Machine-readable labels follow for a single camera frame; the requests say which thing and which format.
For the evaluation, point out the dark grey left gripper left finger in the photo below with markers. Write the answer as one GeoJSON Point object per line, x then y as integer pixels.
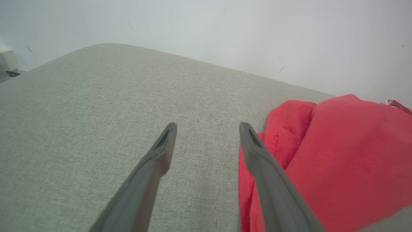
{"type": "Point", "coordinates": [138, 199]}

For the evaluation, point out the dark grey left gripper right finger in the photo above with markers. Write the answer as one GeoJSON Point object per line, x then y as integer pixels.
{"type": "Point", "coordinates": [280, 203]}

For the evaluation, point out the red and white jersey garment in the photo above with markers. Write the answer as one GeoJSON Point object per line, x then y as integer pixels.
{"type": "Point", "coordinates": [347, 154]}

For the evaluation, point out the grey fabric sofa cushion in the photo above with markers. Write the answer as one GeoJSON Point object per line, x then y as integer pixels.
{"type": "Point", "coordinates": [96, 106]}

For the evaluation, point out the grey metal frame leg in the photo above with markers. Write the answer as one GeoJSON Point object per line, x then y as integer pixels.
{"type": "Point", "coordinates": [6, 75]}

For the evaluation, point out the white wall box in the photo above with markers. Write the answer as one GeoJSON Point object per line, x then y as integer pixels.
{"type": "Point", "coordinates": [8, 59]}

